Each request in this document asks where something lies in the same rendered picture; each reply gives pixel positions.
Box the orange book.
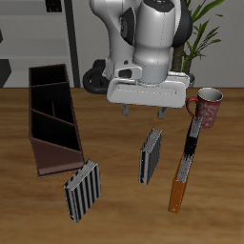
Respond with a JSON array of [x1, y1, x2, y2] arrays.
[[168, 116, 204, 214]]

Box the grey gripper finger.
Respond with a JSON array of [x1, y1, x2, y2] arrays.
[[120, 103, 131, 116], [157, 106, 171, 120]]

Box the red patterned mug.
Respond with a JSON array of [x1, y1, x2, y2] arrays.
[[186, 87, 224, 130]]

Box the black white striped book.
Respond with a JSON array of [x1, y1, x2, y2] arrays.
[[63, 158, 102, 223], [138, 127, 164, 185]]

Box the dark brown desk caddy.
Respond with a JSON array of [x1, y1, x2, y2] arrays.
[[28, 63, 86, 178]]

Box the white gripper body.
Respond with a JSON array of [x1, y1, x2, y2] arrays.
[[106, 71, 191, 109]]

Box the green pot plant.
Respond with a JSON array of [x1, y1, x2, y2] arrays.
[[172, 0, 225, 89]]

